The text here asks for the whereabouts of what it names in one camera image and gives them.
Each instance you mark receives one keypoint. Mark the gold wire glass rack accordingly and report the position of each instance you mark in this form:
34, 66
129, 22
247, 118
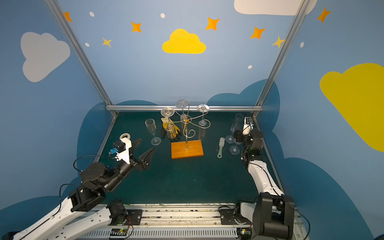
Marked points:
191, 133

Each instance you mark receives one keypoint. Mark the clear flute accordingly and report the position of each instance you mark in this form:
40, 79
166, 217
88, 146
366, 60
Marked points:
203, 124
234, 150
167, 112
230, 139
151, 127
183, 104

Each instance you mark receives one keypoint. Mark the orange wooden rack base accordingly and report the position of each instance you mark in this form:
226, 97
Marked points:
190, 149

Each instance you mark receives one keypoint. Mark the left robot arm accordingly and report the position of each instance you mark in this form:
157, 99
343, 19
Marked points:
65, 222

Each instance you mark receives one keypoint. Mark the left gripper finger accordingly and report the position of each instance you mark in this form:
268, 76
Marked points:
146, 158
134, 146

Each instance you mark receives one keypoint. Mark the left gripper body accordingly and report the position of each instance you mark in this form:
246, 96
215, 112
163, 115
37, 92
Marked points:
133, 159

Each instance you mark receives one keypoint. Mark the yellow black rubber glove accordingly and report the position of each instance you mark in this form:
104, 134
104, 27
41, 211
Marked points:
170, 129

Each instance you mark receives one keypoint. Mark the white tape roll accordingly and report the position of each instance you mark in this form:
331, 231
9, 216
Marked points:
125, 135

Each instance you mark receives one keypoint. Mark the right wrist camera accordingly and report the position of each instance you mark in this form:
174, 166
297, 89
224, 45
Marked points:
248, 125

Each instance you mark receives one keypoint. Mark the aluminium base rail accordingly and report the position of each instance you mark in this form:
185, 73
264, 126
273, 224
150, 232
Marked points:
164, 221

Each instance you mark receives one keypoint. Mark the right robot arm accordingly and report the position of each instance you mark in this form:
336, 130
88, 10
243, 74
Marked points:
272, 213

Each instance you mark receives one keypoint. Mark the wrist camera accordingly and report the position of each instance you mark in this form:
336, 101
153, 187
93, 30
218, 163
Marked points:
248, 125
120, 150

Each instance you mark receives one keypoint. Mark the pale green scrub brush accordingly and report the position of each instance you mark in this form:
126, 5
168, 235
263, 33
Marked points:
221, 145

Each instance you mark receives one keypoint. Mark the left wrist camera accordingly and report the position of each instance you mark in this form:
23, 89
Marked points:
120, 150

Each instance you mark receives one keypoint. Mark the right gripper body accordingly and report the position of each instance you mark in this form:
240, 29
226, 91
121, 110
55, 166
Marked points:
247, 137

